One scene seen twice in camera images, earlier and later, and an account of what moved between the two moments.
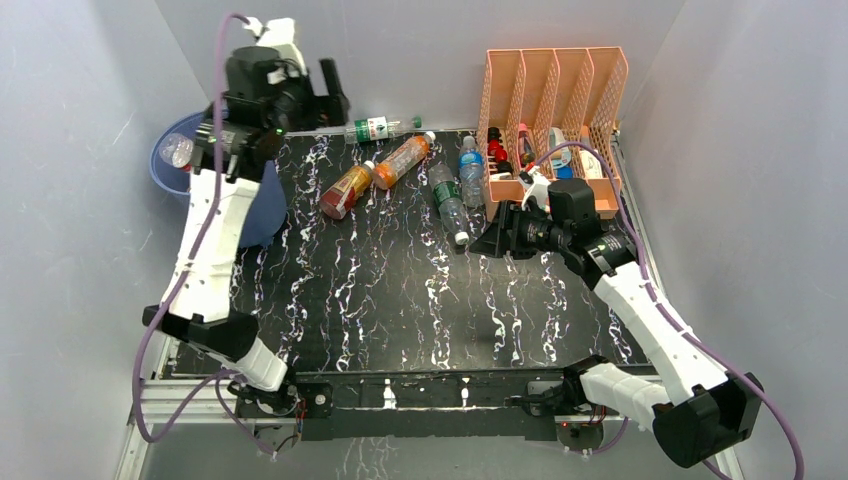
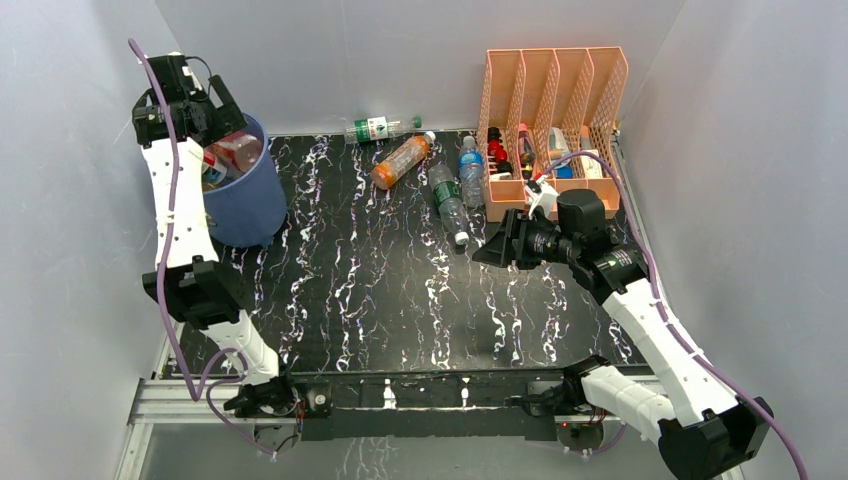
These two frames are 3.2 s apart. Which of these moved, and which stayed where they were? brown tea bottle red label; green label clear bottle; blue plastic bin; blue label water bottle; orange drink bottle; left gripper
Moved: left gripper; brown tea bottle red label
Stayed: orange drink bottle; blue label water bottle; blue plastic bin; green label clear bottle
